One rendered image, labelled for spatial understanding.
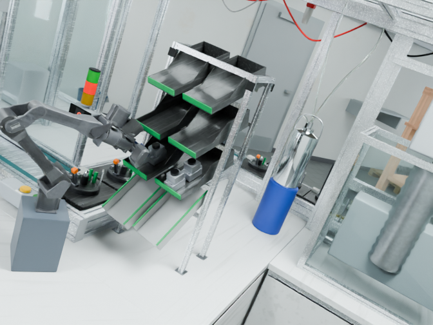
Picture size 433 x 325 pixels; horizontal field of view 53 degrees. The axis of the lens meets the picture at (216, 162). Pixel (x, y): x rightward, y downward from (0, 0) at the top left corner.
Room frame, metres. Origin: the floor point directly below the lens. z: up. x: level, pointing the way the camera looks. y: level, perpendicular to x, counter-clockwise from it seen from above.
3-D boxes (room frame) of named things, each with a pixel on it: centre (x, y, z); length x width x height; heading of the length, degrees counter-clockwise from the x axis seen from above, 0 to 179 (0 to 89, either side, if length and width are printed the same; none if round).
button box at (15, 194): (1.47, 0.64, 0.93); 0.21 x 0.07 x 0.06; 69
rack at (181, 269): (1.62, 0.10, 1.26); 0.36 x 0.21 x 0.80; 69
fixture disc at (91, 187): (1.64, 0.48, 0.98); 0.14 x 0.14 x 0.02
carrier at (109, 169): (1.87, 0.39, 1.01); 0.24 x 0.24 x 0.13; 69
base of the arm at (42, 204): (1.24, 0.46, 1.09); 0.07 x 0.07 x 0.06; 32
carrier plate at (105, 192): (1.64, 0.48, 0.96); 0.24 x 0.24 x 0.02; 69
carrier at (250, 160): (2.78, -0.27, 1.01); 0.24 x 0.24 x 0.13; 69
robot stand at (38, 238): (1.24, 0.46, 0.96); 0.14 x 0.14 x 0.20; 32
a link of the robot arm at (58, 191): (1.24, 0.46, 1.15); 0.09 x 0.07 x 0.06; 48
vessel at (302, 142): (2.16, -0.37, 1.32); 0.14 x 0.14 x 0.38
